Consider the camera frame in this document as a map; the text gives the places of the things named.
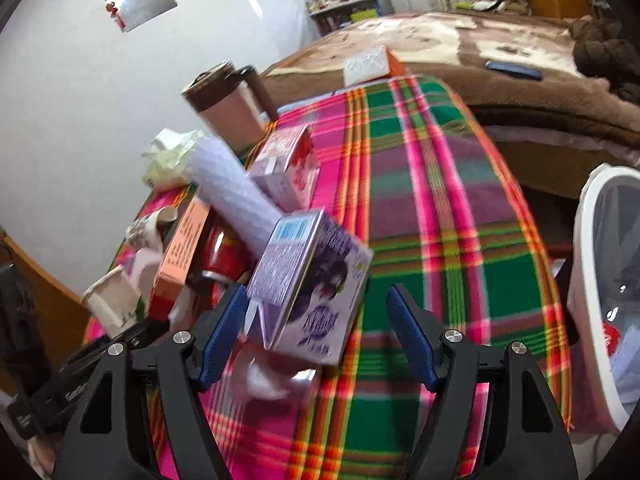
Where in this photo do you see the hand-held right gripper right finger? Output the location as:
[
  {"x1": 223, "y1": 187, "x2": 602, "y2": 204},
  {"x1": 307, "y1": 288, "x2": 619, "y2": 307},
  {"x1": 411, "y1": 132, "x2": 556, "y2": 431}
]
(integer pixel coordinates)
[{"x1": 385, "y1": 284, "x2": 578, "y2": 480}]

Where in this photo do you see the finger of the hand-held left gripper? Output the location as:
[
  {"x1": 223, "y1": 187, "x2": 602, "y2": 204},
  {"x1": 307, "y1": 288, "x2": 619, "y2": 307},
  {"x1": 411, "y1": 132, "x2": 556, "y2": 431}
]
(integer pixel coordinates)
[{"x1": 107, "y1": 320, "x2": 171, "y2": 352}]

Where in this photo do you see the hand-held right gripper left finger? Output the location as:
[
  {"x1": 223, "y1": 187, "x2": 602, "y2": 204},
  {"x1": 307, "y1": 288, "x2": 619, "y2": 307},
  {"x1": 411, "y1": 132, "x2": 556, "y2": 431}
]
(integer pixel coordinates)
[{"x1": 52, "y1": 284, "x2": 249, "y2": 480}]

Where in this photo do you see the red drink can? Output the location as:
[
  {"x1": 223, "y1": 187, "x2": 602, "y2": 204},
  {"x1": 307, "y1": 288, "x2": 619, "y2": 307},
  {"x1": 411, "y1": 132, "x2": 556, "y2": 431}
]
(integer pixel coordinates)
[{"x1": 192, "y1": 210, "x2": 253, "y2": 286}]

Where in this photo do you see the orange cardboard box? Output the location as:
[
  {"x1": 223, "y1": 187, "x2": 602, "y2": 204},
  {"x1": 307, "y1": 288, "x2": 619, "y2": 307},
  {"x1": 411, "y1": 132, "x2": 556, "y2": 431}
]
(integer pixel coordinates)
[{"x1": 147, "y1": 195, "x2": 211, "y2": 321}]

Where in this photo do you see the purple milk carton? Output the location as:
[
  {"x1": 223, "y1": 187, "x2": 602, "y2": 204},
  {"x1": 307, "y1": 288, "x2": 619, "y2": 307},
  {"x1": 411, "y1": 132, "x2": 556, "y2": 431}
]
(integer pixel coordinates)
[{"x1": 246, "y1": 208, "x2": 375, "y2": 367}]

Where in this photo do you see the white paper towel roll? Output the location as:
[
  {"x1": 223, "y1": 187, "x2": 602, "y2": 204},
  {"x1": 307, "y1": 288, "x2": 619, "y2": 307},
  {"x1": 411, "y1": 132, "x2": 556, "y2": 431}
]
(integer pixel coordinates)
[{"x1": 192, "y1": 135, "x2": 282, "y2": 262}]

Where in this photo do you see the white trash bin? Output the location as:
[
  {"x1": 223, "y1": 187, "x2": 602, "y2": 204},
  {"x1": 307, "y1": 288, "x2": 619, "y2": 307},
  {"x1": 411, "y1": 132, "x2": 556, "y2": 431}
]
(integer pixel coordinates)
[{"x1": 572, "y1": 162, "x2": 640, "y2": 433}]

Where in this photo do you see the white paper container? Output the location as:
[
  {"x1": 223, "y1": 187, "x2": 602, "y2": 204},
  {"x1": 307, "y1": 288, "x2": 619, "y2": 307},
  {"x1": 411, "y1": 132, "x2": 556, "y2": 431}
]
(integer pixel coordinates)
[{"x1": 82, "y1": 250, "x2": 161, "y2": 336}]

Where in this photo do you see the brown wooden panel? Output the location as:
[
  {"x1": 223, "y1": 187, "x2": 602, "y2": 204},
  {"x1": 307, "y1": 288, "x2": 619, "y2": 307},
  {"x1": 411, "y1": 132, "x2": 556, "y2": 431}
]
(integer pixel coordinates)
[{"x1": 0, "y1": 230, "x2": 93, "y2": 361}]

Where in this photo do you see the patterned paper cup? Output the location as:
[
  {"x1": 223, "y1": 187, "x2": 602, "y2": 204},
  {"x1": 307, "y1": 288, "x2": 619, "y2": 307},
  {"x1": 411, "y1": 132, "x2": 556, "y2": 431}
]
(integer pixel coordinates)
[{"x1": 125, "y1": 206, "x2": 179, "y2": 261}]

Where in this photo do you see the plaid tablecloth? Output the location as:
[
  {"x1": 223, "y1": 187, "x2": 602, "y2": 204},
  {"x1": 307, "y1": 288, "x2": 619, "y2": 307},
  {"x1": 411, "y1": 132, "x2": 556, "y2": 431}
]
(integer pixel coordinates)
[{"x1": 82, "y1": 75, "x2": 573, "y2": 480}]

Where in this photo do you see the green tissue pack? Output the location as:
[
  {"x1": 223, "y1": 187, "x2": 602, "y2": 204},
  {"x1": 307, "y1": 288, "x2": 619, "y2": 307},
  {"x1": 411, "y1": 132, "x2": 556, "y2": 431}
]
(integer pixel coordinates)
[{"x1": 141, "y1": 128, "x2": 208, "y2": 191}]

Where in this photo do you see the pink milk carton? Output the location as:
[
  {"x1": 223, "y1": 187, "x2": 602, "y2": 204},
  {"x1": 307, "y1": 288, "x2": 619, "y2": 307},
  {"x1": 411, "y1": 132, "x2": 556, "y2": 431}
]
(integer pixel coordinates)
[{"x1": 247, "y1": 125, "x2": 321, "y2": 211}]

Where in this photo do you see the brown lidded mug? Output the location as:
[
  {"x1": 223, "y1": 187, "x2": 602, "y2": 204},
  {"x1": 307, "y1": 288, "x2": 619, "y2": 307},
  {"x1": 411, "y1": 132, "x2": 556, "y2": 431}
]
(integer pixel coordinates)
[{"x1": 181, "y1": 60, "x2": 278, "y2": 153}]

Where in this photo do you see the white embossed box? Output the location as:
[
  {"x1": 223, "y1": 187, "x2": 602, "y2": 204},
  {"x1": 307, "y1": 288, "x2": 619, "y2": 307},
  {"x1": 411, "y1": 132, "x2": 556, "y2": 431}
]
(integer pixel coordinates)
[{"x1": 343, "y1": 45, "x2": 391, "y2": 86}]

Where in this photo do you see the dark blue phone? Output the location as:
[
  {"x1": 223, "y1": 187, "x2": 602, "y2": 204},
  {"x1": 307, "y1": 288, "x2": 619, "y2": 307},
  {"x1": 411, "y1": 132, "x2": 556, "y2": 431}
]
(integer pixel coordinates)
[{"x1": 486, "y1": 60, "x2": 543, "y2": 81}]

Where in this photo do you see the brown printed blanket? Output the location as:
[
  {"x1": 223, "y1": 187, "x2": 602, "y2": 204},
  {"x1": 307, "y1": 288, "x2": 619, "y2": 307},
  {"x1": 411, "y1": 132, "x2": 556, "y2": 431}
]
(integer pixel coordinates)
[{"x1": 265, "y1": 10, "x2": 640, "y2": 161}]

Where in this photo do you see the cluttered shelf desk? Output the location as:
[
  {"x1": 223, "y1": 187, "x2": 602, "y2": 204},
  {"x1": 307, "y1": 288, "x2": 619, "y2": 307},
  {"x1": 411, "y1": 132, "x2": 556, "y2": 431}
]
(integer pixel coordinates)
[{"x1": 305, "y1": 0, "x2": 396, "y2": 36}]

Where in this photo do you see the dark brown clothes pile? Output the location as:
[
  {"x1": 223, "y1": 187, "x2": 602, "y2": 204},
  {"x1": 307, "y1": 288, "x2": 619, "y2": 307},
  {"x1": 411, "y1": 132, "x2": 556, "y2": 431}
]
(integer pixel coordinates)
[{"x1": 570, "y1": 17, "x2": 632, "y2": 102}]

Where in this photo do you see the wall poster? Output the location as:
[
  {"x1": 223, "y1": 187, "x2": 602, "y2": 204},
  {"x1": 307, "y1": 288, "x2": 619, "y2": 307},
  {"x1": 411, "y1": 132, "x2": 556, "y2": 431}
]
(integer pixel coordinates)
[{"x1": 102, "y1": 0, "x2": 178, "y2": 34}]

